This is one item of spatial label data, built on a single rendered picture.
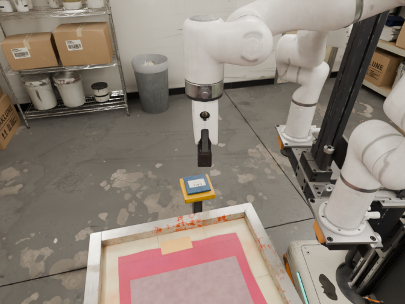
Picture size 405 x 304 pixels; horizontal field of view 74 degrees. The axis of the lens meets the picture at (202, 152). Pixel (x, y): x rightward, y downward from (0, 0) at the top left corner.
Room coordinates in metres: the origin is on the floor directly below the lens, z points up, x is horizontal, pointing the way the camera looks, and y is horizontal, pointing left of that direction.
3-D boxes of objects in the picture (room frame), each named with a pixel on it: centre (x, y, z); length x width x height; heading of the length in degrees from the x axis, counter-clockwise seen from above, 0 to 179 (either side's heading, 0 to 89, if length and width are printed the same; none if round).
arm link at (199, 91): (0.49, 0.00, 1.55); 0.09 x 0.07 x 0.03; 1
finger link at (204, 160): (0.46, 0.00, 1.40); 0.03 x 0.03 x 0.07; 1
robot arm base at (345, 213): (0.50, -0.42, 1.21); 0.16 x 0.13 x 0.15; 91
